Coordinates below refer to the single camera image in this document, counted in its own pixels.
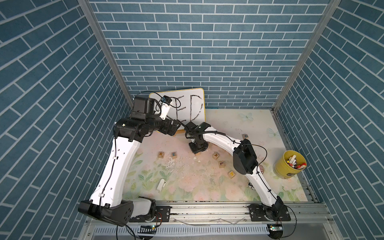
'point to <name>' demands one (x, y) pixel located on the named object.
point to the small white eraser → (161, 184)
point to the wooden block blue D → (245, 136)
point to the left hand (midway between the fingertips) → (176, 120)
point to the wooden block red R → (161, 154)
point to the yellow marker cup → (284, 170)
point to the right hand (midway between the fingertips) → (196, 151)
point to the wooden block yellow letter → (231, 174)
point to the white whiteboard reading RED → (187, 105)
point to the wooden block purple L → (221, 164)
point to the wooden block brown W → (215, 155)
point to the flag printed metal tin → (261, 168)
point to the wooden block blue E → (174, 155)
